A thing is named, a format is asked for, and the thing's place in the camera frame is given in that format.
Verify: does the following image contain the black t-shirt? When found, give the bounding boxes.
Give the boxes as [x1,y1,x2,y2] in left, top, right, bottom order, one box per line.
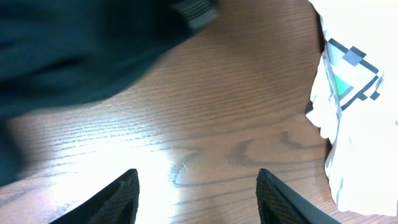
[1,0,219,185]

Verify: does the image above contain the white clothes pile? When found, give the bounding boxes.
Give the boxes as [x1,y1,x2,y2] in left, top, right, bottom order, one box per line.
[307,0,397,216]

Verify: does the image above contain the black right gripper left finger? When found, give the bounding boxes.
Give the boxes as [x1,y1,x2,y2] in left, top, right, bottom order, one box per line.
[50,169,140,224]

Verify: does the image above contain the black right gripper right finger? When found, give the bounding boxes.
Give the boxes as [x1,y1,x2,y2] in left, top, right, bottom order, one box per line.
[256,169,339,224]

